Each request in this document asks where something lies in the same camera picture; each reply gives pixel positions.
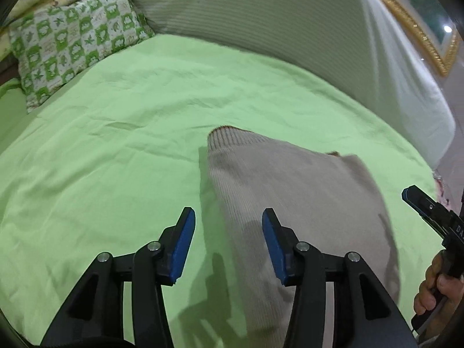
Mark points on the gold framed floral painting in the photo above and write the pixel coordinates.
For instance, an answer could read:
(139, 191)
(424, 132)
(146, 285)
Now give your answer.
(424, 20)

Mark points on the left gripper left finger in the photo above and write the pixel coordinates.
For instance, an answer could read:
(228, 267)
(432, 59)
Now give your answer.
(118, 301)

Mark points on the green white checkered pillow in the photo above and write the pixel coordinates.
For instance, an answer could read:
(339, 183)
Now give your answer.
(54, 44)

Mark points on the striped white headboard cover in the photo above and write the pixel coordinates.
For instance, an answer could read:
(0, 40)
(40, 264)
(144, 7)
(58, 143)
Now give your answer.
(355, 45)

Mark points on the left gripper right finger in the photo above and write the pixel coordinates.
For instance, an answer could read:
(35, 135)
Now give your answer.
(364, 313)

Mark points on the pink floral cloth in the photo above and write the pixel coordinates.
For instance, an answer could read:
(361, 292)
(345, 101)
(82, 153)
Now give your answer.
(441, 191)

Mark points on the person's right hand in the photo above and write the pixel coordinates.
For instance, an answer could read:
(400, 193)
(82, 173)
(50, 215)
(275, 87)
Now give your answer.
(437, 280)

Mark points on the green bed sheet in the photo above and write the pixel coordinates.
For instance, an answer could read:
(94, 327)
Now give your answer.
(113, 157)

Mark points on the beige knit sweater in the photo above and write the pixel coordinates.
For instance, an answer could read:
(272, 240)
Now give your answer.
(330, 201)

